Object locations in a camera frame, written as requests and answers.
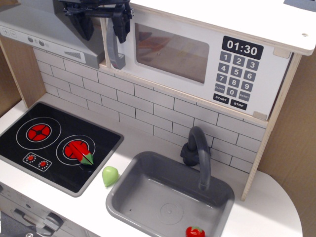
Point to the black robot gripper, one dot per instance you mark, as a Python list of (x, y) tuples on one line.
[(78, 11)]

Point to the grey microwave door handle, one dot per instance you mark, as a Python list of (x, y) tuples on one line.
[(117, 60)]

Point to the white toy microwave door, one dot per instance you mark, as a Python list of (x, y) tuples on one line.
[(211, 65)]

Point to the white wooden microwave cabinet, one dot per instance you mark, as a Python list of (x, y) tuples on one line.
[(289, 25)]

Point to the grey toy range hood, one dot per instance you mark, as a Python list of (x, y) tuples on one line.
[(42, 24)]

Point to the red toy chili pepper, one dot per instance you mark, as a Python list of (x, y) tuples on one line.
[(81, 153)]

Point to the black toy stove top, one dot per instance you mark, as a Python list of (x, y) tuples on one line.
[(37, 143)]

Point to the green toy pear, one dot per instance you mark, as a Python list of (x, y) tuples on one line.
[(109, 175)]

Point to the dark grey toy faucet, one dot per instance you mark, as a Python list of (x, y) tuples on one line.
[(196, 151)]

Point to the grey toy sink basin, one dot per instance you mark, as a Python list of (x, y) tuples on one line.
[(161, 197)]

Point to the red toy strawberry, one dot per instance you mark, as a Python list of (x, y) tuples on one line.
[(194, 231)]

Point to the grey toy oven handle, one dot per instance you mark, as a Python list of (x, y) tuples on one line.
[(44, 226)]

